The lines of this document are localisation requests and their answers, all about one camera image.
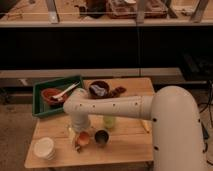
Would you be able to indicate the metal cup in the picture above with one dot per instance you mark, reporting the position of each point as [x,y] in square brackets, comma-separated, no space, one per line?
[101,138]

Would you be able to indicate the brown toy food piece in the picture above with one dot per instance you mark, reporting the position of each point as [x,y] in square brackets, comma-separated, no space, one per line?
[117,92]

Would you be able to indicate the yellow banana piece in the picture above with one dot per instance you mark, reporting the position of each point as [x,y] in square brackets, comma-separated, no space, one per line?
[145,126]

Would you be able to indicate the dark brown bowl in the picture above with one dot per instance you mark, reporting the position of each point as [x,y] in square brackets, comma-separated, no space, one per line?
[99,89]

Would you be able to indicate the orange apple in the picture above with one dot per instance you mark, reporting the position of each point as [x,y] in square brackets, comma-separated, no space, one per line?
[83,139]

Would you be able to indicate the green plastic cup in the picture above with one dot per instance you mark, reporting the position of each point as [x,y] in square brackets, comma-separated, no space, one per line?
[109,122]

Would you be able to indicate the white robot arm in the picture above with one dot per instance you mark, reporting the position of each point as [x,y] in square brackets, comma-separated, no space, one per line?
[176,127]

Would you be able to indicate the white stacked plates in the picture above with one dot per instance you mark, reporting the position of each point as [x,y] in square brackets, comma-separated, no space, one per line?
[44,148]

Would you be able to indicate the red-brown bowl in tray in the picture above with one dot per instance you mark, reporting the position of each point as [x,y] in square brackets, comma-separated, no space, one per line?
[47,96]

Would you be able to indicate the white plastic spoon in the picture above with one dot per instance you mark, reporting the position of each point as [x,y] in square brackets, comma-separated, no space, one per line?
[59,96]

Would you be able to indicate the green plastic tray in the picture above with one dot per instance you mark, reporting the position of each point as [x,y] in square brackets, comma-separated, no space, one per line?
[40,108]

